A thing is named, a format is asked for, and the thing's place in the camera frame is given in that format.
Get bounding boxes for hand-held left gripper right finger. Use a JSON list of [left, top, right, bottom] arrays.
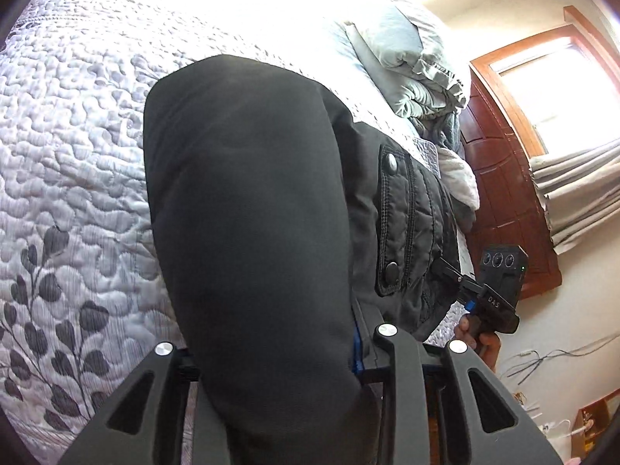
[[351, 322, 567, 465]]

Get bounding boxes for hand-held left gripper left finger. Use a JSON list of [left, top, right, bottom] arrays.
[[57, 341, 202, 465]]

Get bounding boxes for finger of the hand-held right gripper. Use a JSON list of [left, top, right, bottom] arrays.
[[431, 257, 481, 296], [458, 287, 481, 315]]

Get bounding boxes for black quilted jacket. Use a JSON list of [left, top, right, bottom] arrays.
[[143, 53, 462, 465]]

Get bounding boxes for person's right hand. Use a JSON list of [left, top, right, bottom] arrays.
[[454, 316, 503, 375]]

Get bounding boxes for red-brown wooden headboard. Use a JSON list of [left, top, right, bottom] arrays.
[[457, 72, 563, 301]]

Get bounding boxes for white cloth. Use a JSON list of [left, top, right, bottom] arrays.
[[436, 146, 481, 226]]

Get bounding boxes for grey pleated curtain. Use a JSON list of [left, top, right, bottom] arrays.
[[527, 139, 620, 256]]

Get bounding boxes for grey-blue blanket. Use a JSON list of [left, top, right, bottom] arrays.
[[411, 109, 467, 158]]

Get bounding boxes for open cardboard box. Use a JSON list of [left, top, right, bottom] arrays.
[[572, 389, 620, 455]]

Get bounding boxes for wooden framed window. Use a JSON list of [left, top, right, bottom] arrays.
[[468, 5, 620, 157]]

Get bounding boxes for pale blue pillows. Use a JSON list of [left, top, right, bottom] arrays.
[[343, 0, 472, 121]]

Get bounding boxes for grey leaf-print quilted bedspread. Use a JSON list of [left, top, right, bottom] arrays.
[[0, 0, 441, 457]]

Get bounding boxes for light bed sheet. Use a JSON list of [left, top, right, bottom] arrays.
[[72, 0, 429, 143]]

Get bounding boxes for black cable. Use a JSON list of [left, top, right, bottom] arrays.
[[503, 349, 560, 379]]

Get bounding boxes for white cable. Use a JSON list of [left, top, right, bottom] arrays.
[[503, 332, 620, 366]]

